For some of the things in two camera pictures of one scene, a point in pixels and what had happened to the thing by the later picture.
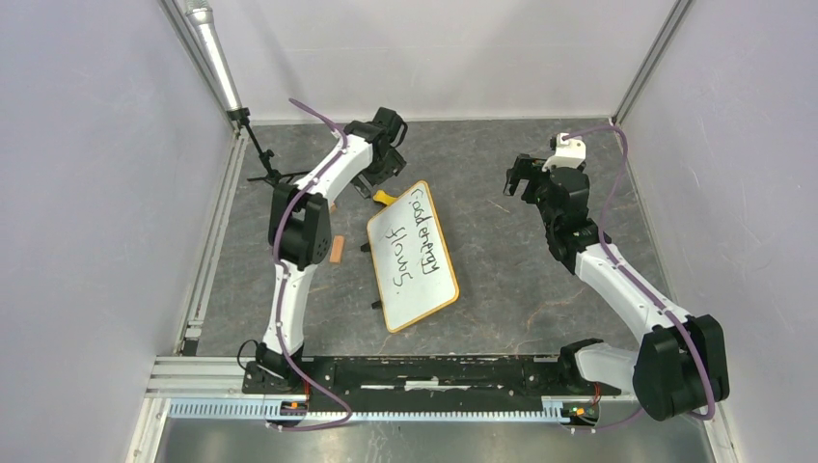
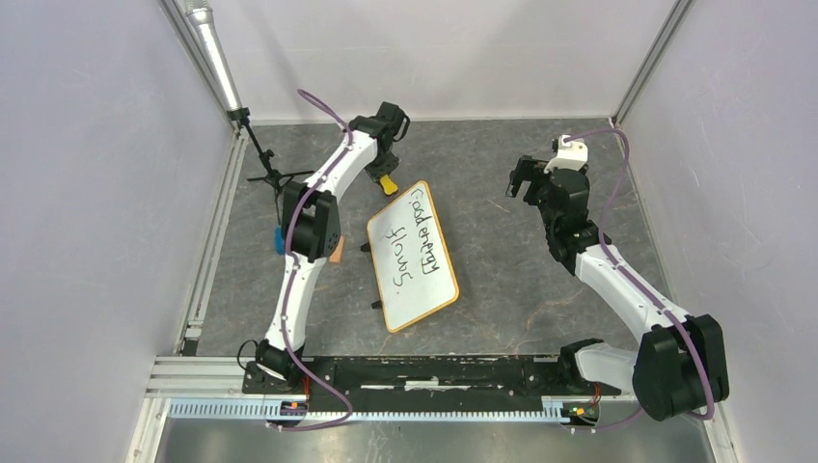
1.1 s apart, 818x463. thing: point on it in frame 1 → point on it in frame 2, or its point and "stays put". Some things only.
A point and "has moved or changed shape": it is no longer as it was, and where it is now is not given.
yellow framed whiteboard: x=411 y=257 stays put
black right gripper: x=526 y=168 stays put
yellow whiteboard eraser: x=383 y=197 has moved or changed shape
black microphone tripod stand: x=274 y=177 stays put
